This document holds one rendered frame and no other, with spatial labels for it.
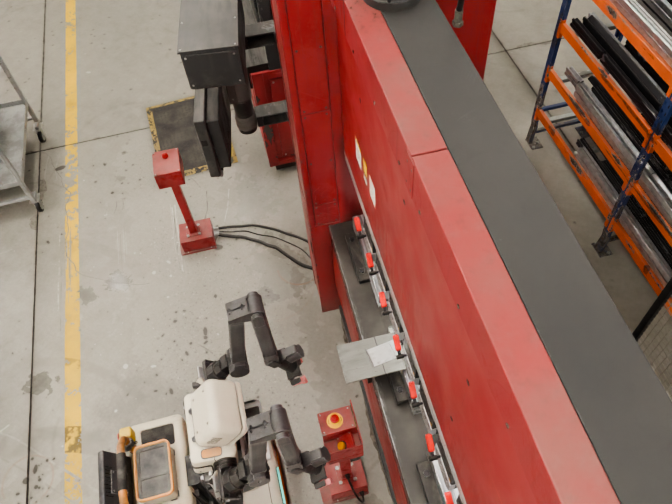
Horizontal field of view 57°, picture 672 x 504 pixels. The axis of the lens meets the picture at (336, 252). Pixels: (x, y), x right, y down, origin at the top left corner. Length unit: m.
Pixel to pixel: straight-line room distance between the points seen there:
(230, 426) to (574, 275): 1.33
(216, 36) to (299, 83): 0.38
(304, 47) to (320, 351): 2.01
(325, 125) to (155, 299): 2.00
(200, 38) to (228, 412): 1.47
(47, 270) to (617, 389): 4.01
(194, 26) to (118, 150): 2.66
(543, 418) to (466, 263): 0.37
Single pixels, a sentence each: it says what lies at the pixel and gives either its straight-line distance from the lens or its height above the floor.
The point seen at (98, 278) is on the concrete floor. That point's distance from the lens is 4.52.
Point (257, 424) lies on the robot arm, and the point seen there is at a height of 1.61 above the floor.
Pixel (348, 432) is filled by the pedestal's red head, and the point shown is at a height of 0.75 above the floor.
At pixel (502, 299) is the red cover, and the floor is 2.30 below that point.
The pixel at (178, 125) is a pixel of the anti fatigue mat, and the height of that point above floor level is 0.01.
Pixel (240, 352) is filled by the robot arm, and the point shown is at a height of 1.35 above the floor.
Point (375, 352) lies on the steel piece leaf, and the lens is 2.72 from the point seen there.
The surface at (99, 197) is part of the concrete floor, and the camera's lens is 5.00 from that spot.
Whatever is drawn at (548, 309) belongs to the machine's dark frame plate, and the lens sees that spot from 1.36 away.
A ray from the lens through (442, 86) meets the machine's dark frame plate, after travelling 1.79.
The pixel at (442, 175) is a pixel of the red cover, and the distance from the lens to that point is 1.55.
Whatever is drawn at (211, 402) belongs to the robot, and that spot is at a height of 1.39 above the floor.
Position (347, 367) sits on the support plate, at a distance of 2.69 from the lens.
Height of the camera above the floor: 3.44
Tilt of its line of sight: 54 degrees down
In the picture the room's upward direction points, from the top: 6 degrees counter-clockwise
